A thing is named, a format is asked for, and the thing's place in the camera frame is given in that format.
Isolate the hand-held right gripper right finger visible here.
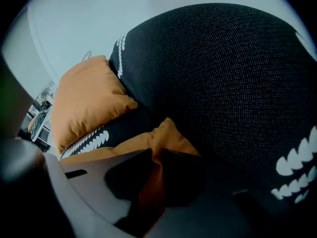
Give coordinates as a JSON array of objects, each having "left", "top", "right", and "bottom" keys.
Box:
[{"left": 148, "top": 148, "right": 251, "bottom": 238}]

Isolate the orange cushion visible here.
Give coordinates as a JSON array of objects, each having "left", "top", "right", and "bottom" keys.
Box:
[
  {"left": 59, "top": 117, "right": 202, "bottom": 208},
  {"left": 51, "top": 55, "right": 139, "bottom": 155}
]

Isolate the white laundry basket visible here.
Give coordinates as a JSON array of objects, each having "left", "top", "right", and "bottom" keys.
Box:
[{"left": 26, "top": 107, "right": 54, "bottom": 143}]

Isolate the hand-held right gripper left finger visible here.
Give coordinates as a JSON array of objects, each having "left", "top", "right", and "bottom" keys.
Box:
[{"left": 59, "top": 148, "right": 164, "bottom": 233}]

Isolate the dark teal cloth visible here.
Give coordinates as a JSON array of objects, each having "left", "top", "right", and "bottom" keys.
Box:
[{"left": 33, "top": 112, "right": 49, "bottom": 131}]

